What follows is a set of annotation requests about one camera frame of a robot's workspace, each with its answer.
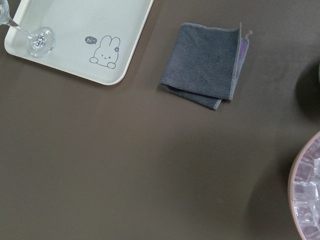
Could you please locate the grey folded cloth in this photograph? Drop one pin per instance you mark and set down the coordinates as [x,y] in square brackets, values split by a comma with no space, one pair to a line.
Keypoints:
[205,64]

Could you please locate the green bowl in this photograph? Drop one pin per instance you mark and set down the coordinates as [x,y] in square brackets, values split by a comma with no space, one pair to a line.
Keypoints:
[319,72]

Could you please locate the clear wine glass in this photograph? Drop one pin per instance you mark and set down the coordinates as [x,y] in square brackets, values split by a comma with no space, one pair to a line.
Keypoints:
[40,42]

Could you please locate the cream rabbit tray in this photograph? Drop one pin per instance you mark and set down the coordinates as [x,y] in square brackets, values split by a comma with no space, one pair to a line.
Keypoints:
[94,39]

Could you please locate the pink bowl with ice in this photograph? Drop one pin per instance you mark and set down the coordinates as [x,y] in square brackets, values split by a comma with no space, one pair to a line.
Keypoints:
[304,190]

